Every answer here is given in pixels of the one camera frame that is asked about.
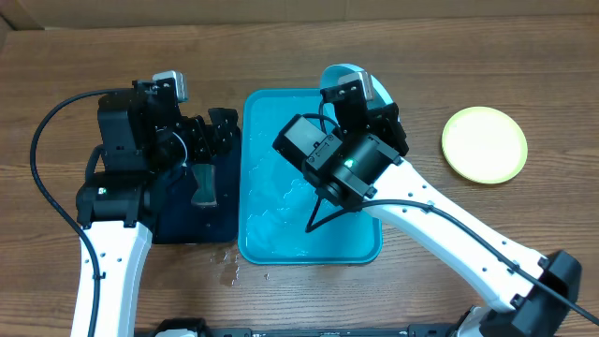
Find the dark green sponge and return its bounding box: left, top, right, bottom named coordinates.
left=191, top=164, right=217, bottom=208

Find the light blue plate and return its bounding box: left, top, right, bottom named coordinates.
left=320, top=64, right=393, bottom=109

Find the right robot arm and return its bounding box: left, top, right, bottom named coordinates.
left=273, top=81, right=581, bottom=336

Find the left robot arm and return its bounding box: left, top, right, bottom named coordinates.
left=71, top=71, right=241, bottom=336

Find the teal plastic serving tray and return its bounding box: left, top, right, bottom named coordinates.
left=238, top=88, right=383, bottom=265

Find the black plastic tray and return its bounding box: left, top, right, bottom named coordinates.
left=153, top=128, right=241, bottom=244

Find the cardboard backdrop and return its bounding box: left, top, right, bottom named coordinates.
left=1, top=0, right=598, bottom=30

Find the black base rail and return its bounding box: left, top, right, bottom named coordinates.
left=135, top=317, right=469, bottom=337

